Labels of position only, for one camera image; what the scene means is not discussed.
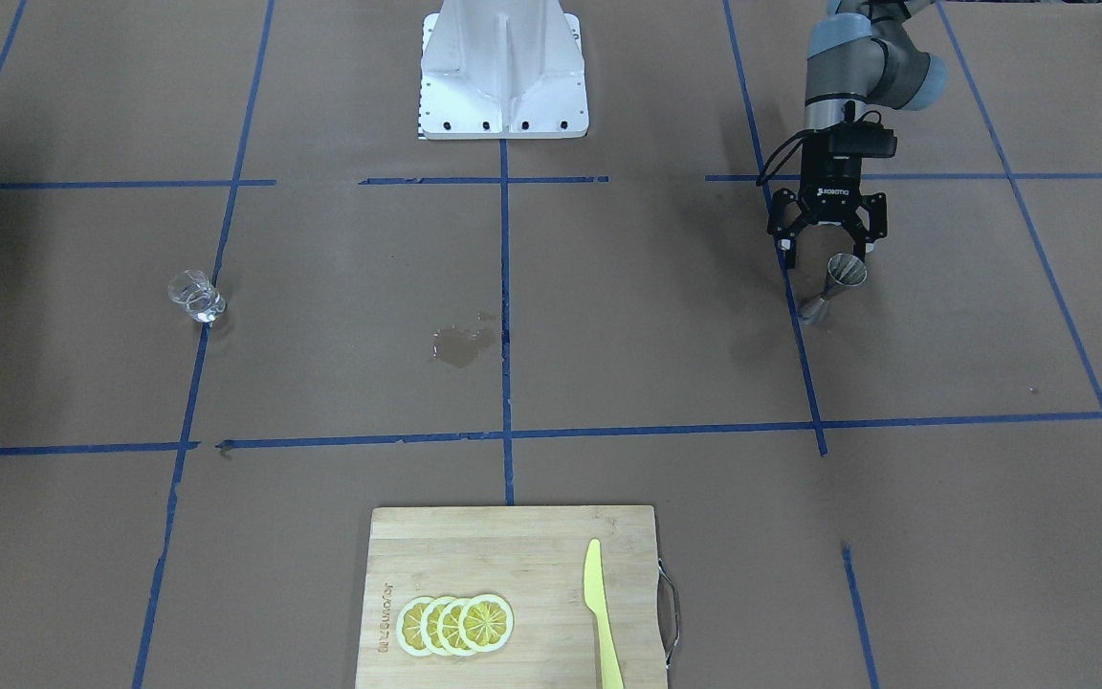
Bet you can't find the clear glass beaker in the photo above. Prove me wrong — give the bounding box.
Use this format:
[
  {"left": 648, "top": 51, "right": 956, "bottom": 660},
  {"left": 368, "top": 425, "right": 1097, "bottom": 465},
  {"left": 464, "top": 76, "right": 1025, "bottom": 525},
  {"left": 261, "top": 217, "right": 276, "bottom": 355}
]
[{"left": 168, "top": 270, "right": 228, "bottom": 325}]

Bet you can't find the yellow plastic knife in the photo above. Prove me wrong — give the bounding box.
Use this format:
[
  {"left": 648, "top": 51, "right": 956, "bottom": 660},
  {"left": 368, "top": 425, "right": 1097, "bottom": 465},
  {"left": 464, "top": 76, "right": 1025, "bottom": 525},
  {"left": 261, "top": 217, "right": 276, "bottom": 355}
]
[{"left": 583, "top": 538, "right": 625, "bottom": 688}]

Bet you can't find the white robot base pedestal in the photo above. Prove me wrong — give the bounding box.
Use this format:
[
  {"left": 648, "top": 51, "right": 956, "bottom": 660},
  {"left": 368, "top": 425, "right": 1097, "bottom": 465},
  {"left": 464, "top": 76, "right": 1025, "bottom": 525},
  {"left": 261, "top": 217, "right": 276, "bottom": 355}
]
[{"left": 417, "top": 1, "right": 590, "bottom": 141}]

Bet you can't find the wooden cutting board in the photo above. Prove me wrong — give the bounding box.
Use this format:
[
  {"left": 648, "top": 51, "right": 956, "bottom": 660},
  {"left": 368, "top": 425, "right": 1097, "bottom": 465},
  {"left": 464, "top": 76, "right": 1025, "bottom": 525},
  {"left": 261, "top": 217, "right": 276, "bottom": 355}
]
[{"left": 354, "top": 505, "right": 669, "bottom": 688}]

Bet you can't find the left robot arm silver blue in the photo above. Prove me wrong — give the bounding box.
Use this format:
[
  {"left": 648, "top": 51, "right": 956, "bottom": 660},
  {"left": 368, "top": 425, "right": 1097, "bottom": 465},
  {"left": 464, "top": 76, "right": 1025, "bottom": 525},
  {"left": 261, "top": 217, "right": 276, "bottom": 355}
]
[{"left": 757, "top": 1, "right": 948, "bottom": 269}]

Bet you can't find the steel jigger measuring cup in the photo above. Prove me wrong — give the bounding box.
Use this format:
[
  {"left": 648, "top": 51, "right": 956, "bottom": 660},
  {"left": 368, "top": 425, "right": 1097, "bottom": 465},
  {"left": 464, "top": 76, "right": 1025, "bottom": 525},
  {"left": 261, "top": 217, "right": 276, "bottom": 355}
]
[{"left": 799, "top": 252, "right": 869, "bottom": 325}]

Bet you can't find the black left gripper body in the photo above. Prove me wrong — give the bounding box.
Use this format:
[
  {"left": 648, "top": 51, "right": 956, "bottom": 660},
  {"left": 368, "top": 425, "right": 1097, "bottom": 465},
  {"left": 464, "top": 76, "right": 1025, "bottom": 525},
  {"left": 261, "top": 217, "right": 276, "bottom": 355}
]
[{"left": 799, "top": 123, "right": 899, "bottom": 224}]

